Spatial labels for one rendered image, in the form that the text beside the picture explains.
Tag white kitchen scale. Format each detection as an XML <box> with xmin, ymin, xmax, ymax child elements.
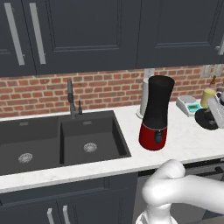
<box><xmin>175</xmin><ymin>94</ymin><xmax>203</xmax><ymax>118</ymax></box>

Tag white wall socket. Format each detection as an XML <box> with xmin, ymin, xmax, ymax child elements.
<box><xmin>199</xmin><ymin>64</ymin><xmax>213</xmax><ymax>79</ymax></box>
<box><xmin>213</xmin><ymin>64</ymin><xmax>224</xmax><ymax>77</ymax></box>
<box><xmin>143</xmin><ymin>67</ymin><xmax>156</xmax><ymax>80</ymax></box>

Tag black double sink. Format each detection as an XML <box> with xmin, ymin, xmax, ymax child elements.
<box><xmin>0</xmin><ymin>109</ymin><xmax>132</xmax><ymax>177</ymax></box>

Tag red and black blender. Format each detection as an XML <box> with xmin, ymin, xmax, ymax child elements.
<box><xmin>138</xmin><ymin>74</ymin><xmax>176</xmax><ymax>151</ymax></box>

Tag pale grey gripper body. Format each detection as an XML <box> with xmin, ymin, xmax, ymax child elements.
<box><xmin>206</xmin><ymin>95</ymin><xmax>224</xmax><ymax>130</ymax></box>

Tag grey dishwasher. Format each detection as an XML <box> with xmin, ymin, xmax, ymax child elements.
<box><xmin>132</xmin><ymin>157</ymin><xmax>224</xmax><ymax>224</ymax></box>

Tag white paper towel roll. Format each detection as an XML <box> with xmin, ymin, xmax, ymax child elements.
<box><xmin>136</xmin><ymin>76</ymin><xmax>151</xmax><ymax>120</ymax></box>

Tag dark base cupboard door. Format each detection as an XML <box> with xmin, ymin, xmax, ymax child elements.
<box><xmin>56</xmin><ymin>188</ymin><xmax>138</xmax><ymax>224</ymax></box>
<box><xmin>0</xmin><ymin>199</ymin><xmax>60</xmax><ymax>224</ymax></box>

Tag silver cupboard handle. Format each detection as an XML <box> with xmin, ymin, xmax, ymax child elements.
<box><xmin>46</xmin><ymin>207</ymin><xmax>55</xmax><ymax>224</ymax></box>
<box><xmin>28</xmin><ymin>2</ymin><xmax>47</xmax><ymax>66</ymax></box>
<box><xmin>214</xmin><ymin>32</ymin><xmax>224</xmax><ymax>56</ymax></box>
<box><xmin>3</xmin><ymin>2</ymin><xmax>26</xmax><ymax>67</ymax></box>
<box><xmin>61</xmin><ymin>205</ymin><xmax>72</xmax><ymax>224</ymax></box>

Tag dark drawer front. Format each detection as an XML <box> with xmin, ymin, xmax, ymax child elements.
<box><xmin>0</xmin><ymin>171</ymin><xmax>139</xmax><ymax>208</ymax></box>

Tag dark dishwasher handle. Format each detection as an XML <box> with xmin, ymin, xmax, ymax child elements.
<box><xmin>185</xmin><ymin>162</ymin><xmax>224</xmax><ymax>179</ymax></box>

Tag dark wall cupboard door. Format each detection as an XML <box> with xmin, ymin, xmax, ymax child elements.
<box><xmin>0</xmin><ymin>0</ymin><xmax>38</xmax><ymax>78</ymax></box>
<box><xmin>21</xmin><ymin>0</ymin><xmax>143</xmax><ymax>76</ymax></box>
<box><xmin>136</xmin><ymin>0</ymin><xmax>224</xmax><ymax>70</ymax></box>

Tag brown bottle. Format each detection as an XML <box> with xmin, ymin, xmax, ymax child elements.
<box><xmin>208</xmin><ymin>74</ymin><xmax>219</xmax><ymax>90</ymax></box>

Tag yellow cup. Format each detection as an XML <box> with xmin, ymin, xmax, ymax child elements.
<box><xmin>199</xmin><ymin>87</ymin><xmax>218</xmax><ymax>109</ymax></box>

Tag dark grey tap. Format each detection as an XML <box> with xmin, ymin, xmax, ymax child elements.
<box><xmin>66</xmin><ymin>80</ymin><xmax>83</xmax><ymax>119</ymax></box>

